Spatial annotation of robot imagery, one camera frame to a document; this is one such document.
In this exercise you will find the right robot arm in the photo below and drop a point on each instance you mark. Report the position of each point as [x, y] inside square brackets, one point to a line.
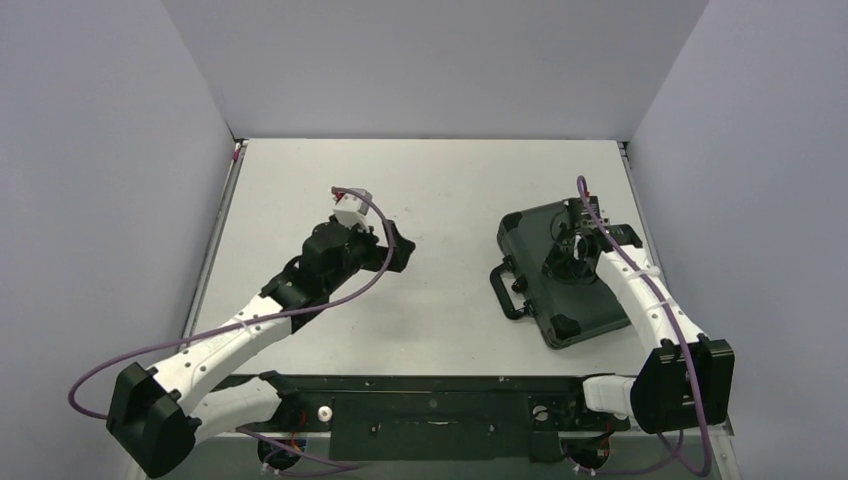
[598, 277]

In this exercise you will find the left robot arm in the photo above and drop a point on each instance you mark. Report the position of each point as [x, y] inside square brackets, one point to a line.
[158, 414]

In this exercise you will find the black poker set case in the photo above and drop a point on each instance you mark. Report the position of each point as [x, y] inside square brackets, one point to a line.
[564, 314]

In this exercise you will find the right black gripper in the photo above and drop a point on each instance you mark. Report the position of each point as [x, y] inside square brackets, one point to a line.
[571, 245]

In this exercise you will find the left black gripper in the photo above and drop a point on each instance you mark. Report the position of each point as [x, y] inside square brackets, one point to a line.
[378, 254]

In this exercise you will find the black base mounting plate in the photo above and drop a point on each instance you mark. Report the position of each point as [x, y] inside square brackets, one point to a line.
[438, 418]

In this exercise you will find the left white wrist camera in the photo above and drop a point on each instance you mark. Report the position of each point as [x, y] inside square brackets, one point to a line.
[351, 210]

